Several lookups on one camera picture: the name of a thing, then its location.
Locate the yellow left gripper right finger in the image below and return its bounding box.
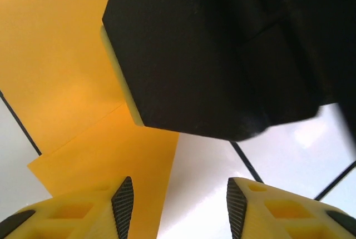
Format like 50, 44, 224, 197
226, 177, 356, 239

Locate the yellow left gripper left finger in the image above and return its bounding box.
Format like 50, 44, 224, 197
0, 176, 134, 239

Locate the orange paper sheet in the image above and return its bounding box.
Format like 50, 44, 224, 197
0, 0, 180, 239

